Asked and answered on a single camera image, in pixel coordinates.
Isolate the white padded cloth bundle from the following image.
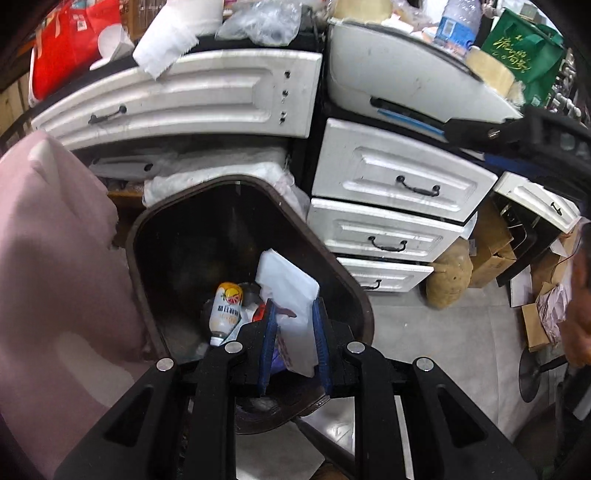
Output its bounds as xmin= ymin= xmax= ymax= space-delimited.
xmin=143 ymin=150 xmax=310 ymax=222

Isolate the white drawer blue handle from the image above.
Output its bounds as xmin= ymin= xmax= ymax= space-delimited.
xmin=328 ymin=23 xmax=525 ymax=139

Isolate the large cardboard box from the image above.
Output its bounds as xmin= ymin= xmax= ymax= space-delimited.
xmin=468 ymin=198 xmax=517 ymax=289

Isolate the white curved plastic holder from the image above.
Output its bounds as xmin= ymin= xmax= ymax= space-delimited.
xmin=90 ymin=23 xmax=134 ymax=70

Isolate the toilet paper roll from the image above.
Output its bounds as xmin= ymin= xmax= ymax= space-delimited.
xmin=133 ymin=0 xmax=225 ymax=79

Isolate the red tote bag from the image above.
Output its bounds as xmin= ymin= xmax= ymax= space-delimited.
xmin=30 ymin=0 xmax=123 ymax=102

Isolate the clear water bottle blue label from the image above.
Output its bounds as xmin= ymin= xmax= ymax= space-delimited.
xmin=434 ymin=0 xmax=483 ymax=61

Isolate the tan burlap sack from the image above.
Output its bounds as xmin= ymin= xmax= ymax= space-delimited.
xmin=426 ymin=240 xmax=474 ymax=309

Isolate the white plastic bag red print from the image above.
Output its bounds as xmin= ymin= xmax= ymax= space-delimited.
xmin=254 ymin=249 xmax=320 ymax=377

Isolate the green tote bag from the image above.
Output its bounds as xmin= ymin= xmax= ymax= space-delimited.
xmin=480 ymin=8 xmax=566 ymax=97

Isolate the person's right forearm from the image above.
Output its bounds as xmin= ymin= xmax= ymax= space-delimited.
xmin=560 ymin=251 xmax=591 ymax=370

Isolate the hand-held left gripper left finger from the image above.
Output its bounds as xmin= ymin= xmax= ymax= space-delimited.
xmin=54 ymin=298 xmax=281 ymax=480

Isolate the wide white cabinet drawer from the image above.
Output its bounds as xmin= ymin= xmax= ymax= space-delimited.
xmin=30 ymin=50 xmax=323 ymax=151

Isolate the white juice bottle orange label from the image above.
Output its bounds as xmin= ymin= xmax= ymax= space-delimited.
xmin=210 ymin=282 xmax=244 ymax=347

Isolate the black round stool base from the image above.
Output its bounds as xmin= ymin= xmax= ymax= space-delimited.
xmin=519 ymin=346 xmax=565 ymax=403

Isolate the clear plastic bag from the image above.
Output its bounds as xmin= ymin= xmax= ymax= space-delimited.
xmin=217 ymin=0 xmax=301 ymax=47

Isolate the small cardboard box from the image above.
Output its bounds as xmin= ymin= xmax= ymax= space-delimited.
xmin=522 ymin=302 xmax=552 ymax=352

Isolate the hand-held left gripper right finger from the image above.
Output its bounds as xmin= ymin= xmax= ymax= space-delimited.
xmin=311 ymin=296 xmax=539 ymax=480

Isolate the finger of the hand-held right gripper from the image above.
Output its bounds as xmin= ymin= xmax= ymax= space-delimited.
xmin=462 ymin=147 xmax=527 ymax=171
xmin=443 ymin=114 xmax=532 ymax=151

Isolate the dark brown trash bin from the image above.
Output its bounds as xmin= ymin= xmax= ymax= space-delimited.
xmin=126 ymin=174 xmax=375 ymax=435

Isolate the small white cabinet drawer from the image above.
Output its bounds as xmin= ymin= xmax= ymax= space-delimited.
xmin=493 ymin=172 xmax=581 ymax=234

